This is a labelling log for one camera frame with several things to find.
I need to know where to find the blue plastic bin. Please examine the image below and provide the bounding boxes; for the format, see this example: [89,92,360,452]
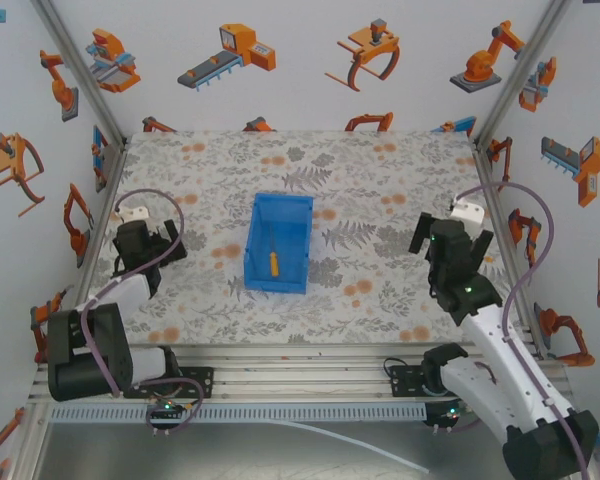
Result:
[243,192,315,295]

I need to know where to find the floral patterned table mat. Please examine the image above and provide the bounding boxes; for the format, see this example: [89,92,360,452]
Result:
[74,130,537,347]

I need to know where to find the small green circuit board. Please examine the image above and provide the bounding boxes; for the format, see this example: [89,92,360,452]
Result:
[152,398,187,417]

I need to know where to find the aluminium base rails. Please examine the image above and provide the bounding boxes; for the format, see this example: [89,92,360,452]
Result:
[27,343,574,407]

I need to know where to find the aluminium side rail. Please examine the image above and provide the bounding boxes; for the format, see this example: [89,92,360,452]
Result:
[73,144,129,306]
[472,147,549,359]

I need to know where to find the orange handled screwdriver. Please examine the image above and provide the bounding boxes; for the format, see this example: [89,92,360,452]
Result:
[267,224,281,278]

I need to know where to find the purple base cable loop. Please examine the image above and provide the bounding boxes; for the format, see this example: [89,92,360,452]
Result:
[145,376,206,437]

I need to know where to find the aluminium frame post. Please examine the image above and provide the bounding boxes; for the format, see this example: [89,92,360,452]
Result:
[31,0,129,147]
[472,0,574,149]

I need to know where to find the slotted grey cable duct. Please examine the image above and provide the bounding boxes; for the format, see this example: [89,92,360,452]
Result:
[48,402,430,424]

